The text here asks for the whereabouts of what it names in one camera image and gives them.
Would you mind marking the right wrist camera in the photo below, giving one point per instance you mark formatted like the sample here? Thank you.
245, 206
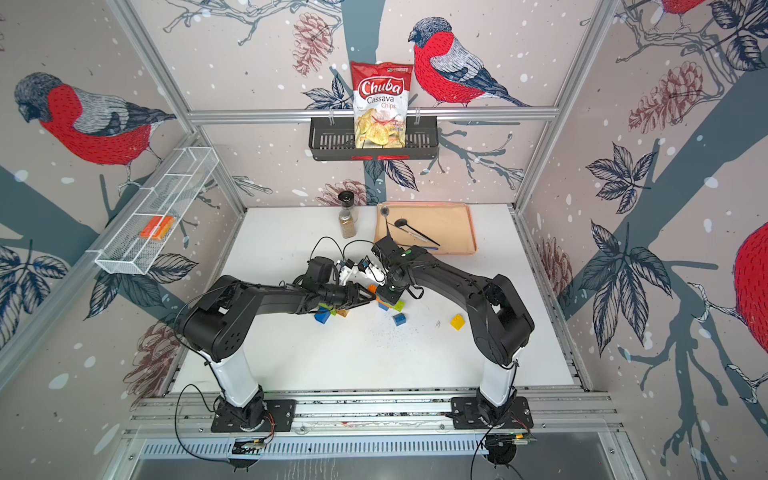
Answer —
371, 271

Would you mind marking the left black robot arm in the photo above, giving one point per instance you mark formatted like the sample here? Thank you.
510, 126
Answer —
218, 325

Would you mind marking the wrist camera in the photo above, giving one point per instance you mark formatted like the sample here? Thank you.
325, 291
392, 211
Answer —
325, 270
371, 271

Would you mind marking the beige tray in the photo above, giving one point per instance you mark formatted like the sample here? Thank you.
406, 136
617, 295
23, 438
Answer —
449, 224

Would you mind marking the black spoon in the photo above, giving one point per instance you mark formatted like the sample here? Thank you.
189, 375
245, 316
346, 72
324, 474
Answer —
403, 225

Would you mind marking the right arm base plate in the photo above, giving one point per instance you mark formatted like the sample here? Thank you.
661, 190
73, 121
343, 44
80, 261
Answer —
474, 413

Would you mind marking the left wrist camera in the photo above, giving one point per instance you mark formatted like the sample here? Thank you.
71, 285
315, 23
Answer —
325, 270

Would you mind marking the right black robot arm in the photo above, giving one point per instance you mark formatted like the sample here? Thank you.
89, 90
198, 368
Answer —
499, 321

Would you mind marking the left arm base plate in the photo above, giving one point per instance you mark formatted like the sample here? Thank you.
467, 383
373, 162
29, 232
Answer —
258, 416

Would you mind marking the orange block in wire basket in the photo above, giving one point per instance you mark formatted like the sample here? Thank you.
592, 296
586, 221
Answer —
157, 228

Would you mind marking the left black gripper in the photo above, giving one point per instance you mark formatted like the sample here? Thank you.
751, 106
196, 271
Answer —
353, 295

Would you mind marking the Chuba cassava chips bag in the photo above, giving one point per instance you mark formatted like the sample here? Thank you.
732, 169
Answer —
380, 104

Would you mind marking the black wall basket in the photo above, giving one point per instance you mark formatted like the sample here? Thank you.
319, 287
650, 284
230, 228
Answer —
333, 140

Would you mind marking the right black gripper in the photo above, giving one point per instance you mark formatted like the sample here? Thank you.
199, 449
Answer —
385, 298

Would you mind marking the small grey spoon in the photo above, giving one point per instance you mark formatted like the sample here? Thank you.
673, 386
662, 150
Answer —
384, 213

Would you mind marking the glass spice shaker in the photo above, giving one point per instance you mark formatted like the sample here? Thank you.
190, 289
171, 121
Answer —
346, 215

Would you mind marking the white wire wall basket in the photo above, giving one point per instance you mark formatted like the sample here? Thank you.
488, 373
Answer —
183, 178

